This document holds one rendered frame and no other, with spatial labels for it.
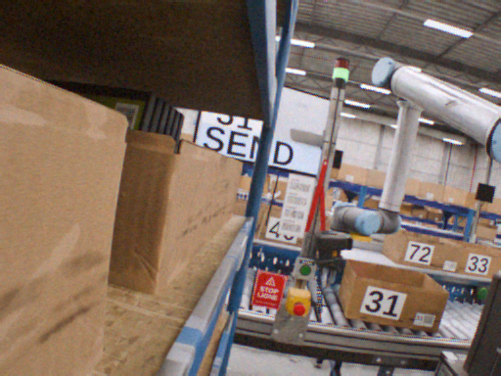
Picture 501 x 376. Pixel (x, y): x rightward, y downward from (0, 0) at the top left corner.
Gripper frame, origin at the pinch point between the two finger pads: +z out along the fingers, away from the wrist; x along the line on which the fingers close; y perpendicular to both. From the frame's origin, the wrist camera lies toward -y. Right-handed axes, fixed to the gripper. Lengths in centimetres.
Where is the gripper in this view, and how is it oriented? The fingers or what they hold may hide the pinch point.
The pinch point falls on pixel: (326, 284)
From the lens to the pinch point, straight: 142.8
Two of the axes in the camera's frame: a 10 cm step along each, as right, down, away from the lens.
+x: 9.8, 1.9, -0.6
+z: -1.9, 9.8, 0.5
